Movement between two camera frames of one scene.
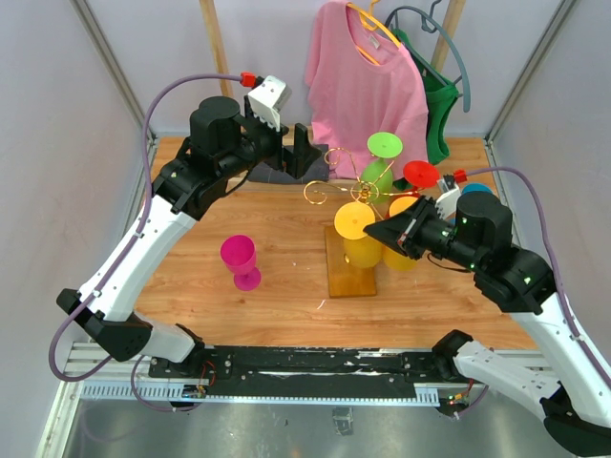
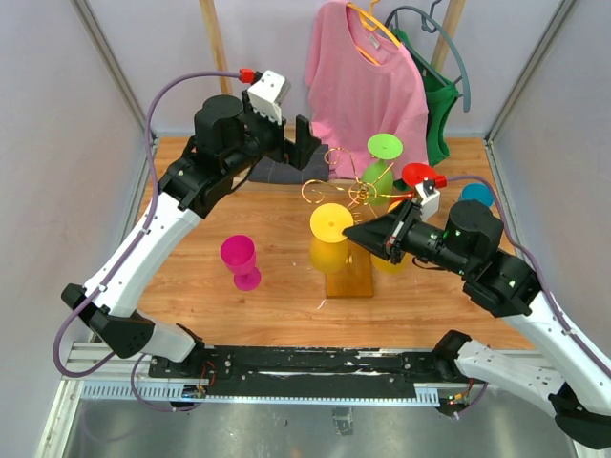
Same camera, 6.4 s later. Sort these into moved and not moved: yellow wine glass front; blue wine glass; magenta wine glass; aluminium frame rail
Moved: yellow wine glass front
Not moved: aluminium frame rail; blue wine glass; magenta wine glass
